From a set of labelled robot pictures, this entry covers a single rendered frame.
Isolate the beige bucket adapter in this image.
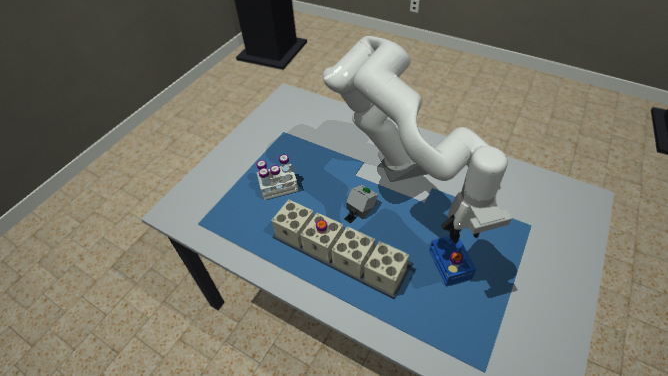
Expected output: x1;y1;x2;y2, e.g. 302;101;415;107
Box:
331;227;375;278
301;213;344;263
271;200;314;248
364;241;409;295

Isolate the white tube rack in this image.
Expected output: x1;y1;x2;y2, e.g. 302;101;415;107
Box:
257;165;298;200

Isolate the blue tube rack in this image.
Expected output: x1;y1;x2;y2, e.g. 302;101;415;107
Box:
429;236;476;286

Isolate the blue bench mat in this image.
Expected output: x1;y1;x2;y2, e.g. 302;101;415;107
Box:
198;132;531;373

